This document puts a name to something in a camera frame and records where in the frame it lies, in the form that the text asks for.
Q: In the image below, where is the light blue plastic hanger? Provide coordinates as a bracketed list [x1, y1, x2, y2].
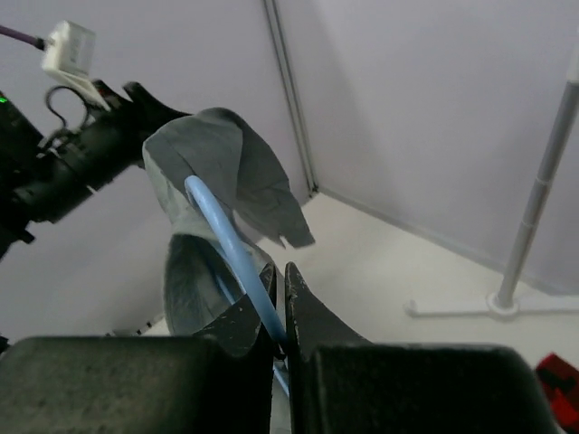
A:
[185, 175, 290, 397]

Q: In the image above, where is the red black plaid shirt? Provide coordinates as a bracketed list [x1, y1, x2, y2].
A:
[535, 353, 579, 434]

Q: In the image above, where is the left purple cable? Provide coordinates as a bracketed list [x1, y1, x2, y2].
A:
[0, 24, 46, 49]

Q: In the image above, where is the metal clothes rack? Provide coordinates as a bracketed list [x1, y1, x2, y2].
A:
[403, 53, 578, 320]

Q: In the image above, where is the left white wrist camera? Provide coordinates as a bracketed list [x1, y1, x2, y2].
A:
[41, 21, 110, 111]

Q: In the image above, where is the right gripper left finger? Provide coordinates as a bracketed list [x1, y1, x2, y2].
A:
[0, 263, 278, 434]

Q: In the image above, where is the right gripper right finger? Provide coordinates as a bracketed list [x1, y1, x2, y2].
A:
[285, 263, 558, 433]

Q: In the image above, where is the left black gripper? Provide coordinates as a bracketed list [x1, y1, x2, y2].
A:
[15, 80, 189, 223]

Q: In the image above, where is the grey button shirt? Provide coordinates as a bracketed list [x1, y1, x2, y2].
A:
[142, 108, 315, 337]

